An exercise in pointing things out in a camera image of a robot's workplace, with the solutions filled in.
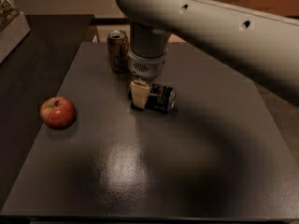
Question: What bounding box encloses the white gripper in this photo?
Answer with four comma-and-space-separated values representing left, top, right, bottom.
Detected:
128, 49, 166, 109

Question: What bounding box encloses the blue pepsi can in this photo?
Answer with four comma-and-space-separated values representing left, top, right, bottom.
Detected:
128, 83, 176, 113

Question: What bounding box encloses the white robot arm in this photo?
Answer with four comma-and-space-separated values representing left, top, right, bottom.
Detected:
116, 0, 299, 105

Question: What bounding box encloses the brown soda can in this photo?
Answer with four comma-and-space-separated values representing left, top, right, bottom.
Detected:
107, 30, 129, 73

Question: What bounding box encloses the red apple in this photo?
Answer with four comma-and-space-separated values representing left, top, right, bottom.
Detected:
39, 96, 76, 129

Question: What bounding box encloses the white box at left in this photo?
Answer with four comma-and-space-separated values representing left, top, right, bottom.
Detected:
0, 0, 31, 63

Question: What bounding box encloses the dark wall rail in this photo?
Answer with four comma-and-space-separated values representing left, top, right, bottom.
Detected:
91, 18, 130, 26

